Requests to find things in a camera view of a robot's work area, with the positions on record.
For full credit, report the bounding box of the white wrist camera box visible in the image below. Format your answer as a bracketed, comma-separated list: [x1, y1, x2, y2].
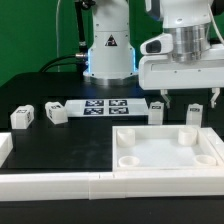
[140, 33, 173, 55]

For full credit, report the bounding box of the white sheet with AprilTags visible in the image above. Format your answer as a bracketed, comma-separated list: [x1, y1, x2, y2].
[65, 98, 148, 117]

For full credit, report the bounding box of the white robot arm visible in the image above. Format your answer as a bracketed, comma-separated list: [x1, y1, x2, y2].
[76, 0, 224, 104]

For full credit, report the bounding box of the white left fence piece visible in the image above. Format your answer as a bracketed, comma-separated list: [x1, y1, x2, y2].
[0, 132, 13, 167]

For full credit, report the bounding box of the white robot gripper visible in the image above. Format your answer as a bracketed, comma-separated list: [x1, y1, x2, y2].
[139, 44, 224, 109]

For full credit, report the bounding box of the black cable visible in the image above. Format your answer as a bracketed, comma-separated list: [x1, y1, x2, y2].
[39, 53, 88, 73]

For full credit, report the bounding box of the white square tabletop part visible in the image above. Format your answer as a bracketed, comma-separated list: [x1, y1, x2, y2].
[112, 125, 224, 172]

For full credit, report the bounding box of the white front fence bar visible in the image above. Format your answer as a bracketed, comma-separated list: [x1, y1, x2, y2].
[0, 168, 224, 202]

